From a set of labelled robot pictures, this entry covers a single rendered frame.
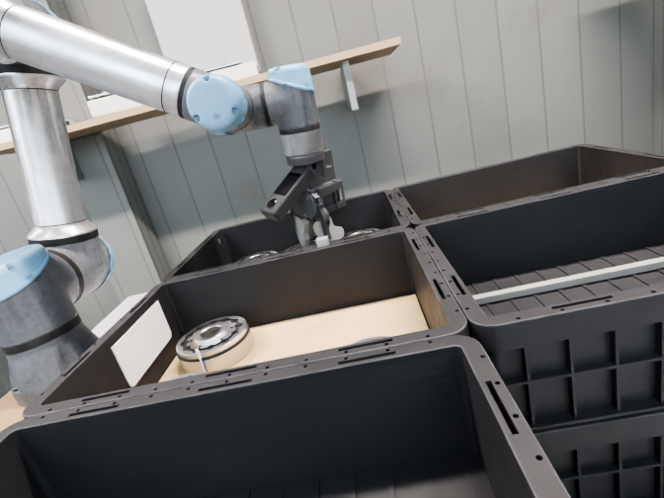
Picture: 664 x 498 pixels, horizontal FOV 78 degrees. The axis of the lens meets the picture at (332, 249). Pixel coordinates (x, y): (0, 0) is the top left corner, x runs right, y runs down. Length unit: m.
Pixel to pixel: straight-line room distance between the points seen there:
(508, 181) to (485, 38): 1.85
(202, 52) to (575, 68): 2.11
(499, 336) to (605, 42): 2.73
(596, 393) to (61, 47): 0.73
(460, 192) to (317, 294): 0.43
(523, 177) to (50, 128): 0.90
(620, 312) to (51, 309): 0.76
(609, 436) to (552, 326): 0.12
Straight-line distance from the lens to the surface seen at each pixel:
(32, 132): 0.89
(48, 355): 0.81
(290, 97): 0.74
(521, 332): 0.35
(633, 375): 0.43
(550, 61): 2.86
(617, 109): 3.06
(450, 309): 0.37
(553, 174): 0.98
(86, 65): 0.70
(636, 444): 0.48
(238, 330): 0.59
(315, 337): 0.58
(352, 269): 0.61
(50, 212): 0.90
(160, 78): 0.66
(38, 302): 0.80
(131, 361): 0.58
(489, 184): 0.93
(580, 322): 0.37
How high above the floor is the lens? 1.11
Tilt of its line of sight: 18 degrees down
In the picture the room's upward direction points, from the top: 14 degrees counter-clockwise
